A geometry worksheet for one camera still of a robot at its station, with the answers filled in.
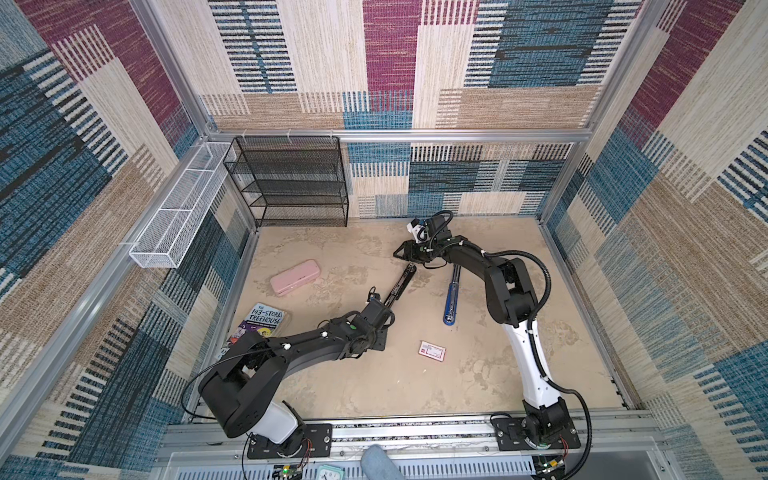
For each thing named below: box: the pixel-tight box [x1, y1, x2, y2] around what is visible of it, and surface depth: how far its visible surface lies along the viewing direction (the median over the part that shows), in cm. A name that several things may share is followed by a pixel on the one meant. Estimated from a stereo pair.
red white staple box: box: [418, 340, 447, 362], surface depth 89 cm
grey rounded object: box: [360, 444, 404, 480], surface depth 70 cm
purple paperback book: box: [216, 302, 285, 360], surface depth 93 cm
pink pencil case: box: [270, 259, 321, 296], surface depth 104 cm
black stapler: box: [384, 263, 417, 307], surface depth 102 cm
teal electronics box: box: [316, 464, 345, 480], surface depth 69 cm
